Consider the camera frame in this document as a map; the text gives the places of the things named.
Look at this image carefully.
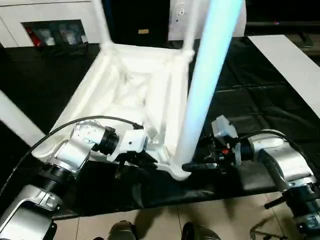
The dark left robot foot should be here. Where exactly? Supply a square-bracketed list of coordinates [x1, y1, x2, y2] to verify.
[107, 221, 137, 240]

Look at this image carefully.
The dark robot foot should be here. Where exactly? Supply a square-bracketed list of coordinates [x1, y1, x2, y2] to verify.
[181, 221, 221, 240]
[107, 221, 137, 240]

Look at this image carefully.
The dark right robot foot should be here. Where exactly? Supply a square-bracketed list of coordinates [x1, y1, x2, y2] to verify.
[181, 221, 221, 240]

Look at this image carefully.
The black rod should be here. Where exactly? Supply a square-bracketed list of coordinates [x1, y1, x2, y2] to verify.
[264, 196, 288, 210]

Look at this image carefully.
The flat white board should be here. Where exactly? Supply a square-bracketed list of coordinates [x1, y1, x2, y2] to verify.
[247, 34, 320, 113]

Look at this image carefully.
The white panel with screw holes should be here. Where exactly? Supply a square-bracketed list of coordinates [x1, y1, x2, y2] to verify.
[167, 0, 248, 41]

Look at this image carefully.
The black bar with red light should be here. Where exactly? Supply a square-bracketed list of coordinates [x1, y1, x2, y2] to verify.
[246, 20, 320, 27]

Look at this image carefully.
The white glass-door cabinet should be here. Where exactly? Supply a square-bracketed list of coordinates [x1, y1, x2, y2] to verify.
[0, 0, 106, 48]

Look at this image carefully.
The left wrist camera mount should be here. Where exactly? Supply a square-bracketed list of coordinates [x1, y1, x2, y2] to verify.
[106, 129, 148, 162]

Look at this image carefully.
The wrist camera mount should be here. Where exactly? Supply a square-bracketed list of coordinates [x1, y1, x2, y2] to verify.
[211, 115, 243, 166]
[106, 129, 148, 162]

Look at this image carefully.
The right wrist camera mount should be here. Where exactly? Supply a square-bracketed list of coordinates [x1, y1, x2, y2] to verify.
[211, 115, 243, 166]

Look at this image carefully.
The chrome tube frame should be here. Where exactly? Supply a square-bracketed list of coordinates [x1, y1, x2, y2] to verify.
[249, 219, 288, 240]

